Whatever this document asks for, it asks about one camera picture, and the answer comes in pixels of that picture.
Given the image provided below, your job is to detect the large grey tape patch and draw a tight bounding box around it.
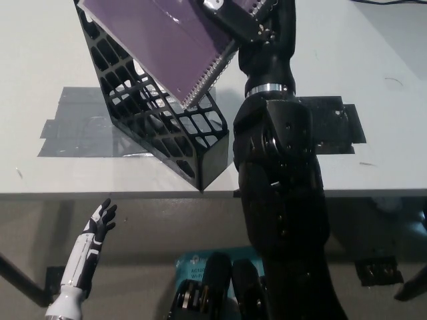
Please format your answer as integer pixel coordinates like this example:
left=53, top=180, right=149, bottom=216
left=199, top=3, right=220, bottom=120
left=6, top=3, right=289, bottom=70
left=37, top=86, right=220, bottom=158

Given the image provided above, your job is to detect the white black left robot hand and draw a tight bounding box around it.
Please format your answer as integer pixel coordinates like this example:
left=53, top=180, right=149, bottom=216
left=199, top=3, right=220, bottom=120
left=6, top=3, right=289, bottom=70
left=59, top=198, right=118, bottom=294

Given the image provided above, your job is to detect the purple spiral notebook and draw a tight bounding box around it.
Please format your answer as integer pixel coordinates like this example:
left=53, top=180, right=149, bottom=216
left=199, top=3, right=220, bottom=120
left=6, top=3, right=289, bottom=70
left=78, top=0, right=280, bottom=109

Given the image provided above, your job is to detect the black cable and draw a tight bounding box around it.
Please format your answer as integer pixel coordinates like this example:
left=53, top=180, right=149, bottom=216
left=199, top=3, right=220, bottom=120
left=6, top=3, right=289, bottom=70
left=350, top=0, right=427, bottom=6

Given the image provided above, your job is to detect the square black tape patch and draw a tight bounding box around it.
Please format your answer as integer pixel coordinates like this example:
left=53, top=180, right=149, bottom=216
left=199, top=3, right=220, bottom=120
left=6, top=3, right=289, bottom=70
left=296, top=95, right=367, bottom=155

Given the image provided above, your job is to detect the black lattice magazine stand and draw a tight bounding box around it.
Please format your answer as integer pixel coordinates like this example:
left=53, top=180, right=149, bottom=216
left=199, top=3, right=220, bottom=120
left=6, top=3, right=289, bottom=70
left=73, top=0, right=230, bottom=193

